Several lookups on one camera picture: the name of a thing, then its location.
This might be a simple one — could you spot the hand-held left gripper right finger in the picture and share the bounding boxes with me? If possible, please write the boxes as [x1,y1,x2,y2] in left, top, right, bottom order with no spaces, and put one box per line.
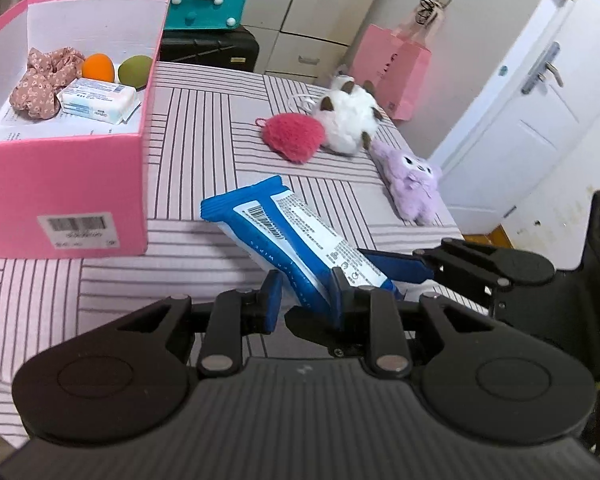
[330,267,491,378]

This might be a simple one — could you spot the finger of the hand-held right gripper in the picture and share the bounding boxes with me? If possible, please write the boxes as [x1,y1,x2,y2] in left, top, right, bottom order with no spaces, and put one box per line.
[357,237,556,289]
[284,306,368,357]

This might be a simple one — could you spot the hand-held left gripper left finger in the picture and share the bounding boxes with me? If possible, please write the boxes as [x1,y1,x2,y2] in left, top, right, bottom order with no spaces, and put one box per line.
[112,270,284,377]

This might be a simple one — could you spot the blue wet wipes packet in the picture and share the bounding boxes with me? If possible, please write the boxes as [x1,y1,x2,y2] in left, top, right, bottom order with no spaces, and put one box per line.
[200,175,403,311]

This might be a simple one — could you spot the purple plush toy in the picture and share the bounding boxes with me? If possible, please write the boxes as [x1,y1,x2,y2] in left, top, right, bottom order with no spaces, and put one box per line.
[370,139,443,226]

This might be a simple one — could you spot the white plush toy brown ears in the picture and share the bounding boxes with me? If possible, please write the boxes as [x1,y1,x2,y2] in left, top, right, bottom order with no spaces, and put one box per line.
[292,74,383,156]

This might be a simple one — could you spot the magenta fluffy puff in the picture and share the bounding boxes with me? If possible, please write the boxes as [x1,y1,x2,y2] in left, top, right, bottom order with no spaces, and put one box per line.
[255,112,327,165]

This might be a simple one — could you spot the pink cardboard box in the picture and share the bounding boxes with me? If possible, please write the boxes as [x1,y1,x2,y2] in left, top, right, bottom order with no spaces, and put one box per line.
[0,0,173,259]

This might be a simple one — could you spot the white tissue pack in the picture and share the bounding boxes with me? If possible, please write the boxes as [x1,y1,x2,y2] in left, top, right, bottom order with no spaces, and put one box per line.
[56,77,142,125]

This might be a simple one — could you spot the green egg-shaped sponge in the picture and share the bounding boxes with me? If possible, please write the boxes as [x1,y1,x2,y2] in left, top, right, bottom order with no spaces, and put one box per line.
[117,55,154,92]

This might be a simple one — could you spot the orange egg-shaped sponge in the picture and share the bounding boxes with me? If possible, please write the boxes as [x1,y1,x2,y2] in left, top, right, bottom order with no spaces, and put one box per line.
[81,53,116,84]

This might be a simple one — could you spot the floral fabric scrunchie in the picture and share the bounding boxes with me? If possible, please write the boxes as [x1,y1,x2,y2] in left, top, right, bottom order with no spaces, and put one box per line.
[9,46,86,121]

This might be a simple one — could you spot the white door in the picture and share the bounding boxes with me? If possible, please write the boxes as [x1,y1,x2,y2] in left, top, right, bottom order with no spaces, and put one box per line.
[427,0,600,233]

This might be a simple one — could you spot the pink tote bag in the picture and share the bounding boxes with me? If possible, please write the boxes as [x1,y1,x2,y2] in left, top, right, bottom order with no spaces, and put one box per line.
[347,22,432,122]

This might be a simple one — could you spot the striped tablecloth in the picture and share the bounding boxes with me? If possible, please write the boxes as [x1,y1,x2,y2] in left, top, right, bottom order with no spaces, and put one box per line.
[0,60,466,451]

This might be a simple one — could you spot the black suitcase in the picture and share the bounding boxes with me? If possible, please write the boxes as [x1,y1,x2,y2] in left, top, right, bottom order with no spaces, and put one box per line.
[159,25,261,73]

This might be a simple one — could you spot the beige wardrobe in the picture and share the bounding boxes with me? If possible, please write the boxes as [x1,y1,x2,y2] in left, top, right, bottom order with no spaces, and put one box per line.
[92,0,396,83]

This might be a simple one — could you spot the metal door handle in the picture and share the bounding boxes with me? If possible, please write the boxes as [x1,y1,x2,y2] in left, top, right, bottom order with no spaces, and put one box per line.
[521,41,564,95]

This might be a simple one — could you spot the black hair ties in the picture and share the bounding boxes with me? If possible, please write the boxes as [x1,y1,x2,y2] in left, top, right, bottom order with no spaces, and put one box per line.
[414,0,454,26]

